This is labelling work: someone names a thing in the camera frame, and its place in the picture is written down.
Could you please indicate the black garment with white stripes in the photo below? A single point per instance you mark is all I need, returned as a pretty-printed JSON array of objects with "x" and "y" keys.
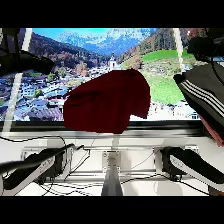
[{"x": 205, "y": 90}]

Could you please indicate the pink garment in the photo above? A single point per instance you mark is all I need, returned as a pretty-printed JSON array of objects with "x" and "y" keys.
[{"x": 215, "y": 135}]

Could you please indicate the dark red garment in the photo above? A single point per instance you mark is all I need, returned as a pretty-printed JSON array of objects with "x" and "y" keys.
[{"x": 106, "y": 100}]

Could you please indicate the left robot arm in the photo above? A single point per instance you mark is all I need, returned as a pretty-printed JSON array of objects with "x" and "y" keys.
[{"x": 30, "y": 168}]

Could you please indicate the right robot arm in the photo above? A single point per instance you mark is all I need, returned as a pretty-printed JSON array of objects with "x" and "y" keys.
[{"x": 200, "y": 168}]

